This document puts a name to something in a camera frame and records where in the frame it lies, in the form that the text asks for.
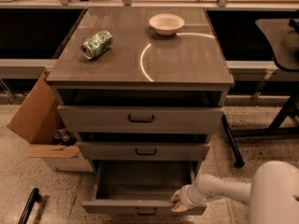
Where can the grey drawer cabinet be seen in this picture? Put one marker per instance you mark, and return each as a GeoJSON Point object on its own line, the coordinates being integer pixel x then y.
{"type": "Point", "coordinates": [143, 68]}

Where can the grey drawer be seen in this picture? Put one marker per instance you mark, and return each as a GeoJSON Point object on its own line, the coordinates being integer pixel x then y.
{"type": "Point", "coordinates": [141, 188]}
{"type": "Point", "coordinates": [133, 119]}
{"type": "Point", "coordinates": [127, 151]}

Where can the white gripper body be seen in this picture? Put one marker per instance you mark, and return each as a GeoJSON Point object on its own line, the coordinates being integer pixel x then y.
{"type": "Point", "coordinates": [188, 197]}

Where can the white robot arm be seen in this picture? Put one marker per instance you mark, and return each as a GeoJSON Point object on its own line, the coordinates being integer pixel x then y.
{"type": "Point", "coordinates": [272, 195]}

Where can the white ceramic bowl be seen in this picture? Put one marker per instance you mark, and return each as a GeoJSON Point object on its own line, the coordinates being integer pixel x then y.
{"type": "Point", "coordinates": [166, 24]}

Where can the cans inside cardboard box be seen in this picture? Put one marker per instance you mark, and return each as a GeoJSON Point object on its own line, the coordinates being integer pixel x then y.
{"type": "Point", "coordinates": [61, 135]}

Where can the open cardboard box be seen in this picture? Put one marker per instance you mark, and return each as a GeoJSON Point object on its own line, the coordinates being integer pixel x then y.
{"type": "Point", "coordinates": [35, 122]}

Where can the crushed green soda can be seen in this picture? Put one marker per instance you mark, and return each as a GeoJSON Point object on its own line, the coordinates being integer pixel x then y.
{"type": "Point", "coordinates": [97, 44]}

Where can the black bar on floor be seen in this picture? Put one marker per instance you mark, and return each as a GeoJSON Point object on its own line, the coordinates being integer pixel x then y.
{"type": "Point", "coordinates": [34, 197]}

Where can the black desk with frame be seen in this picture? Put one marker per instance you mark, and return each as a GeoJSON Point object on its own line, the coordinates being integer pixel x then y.
{"type": "Point", "coordinates": [282, 36]}

